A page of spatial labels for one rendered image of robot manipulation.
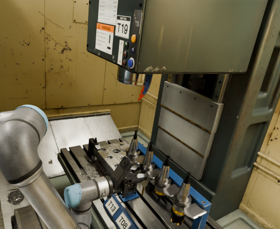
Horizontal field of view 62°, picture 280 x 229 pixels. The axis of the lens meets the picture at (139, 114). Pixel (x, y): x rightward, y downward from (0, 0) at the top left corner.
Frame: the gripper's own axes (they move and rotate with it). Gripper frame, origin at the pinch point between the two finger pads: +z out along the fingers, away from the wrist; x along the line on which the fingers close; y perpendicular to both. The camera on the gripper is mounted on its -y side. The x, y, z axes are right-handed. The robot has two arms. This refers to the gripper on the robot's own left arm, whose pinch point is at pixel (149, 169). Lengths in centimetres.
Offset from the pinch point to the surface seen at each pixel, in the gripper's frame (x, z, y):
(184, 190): 22.9, -2.6, -7.6
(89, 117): -132, 29, 37
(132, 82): -26.9, 4.2, -30.3
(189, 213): 27.9, -3.6, -2.3
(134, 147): -9.5, -2.4, -5.9
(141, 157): -6.1, -0.2, -1.9
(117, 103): -134, 60, 26
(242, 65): -1, 47, -45
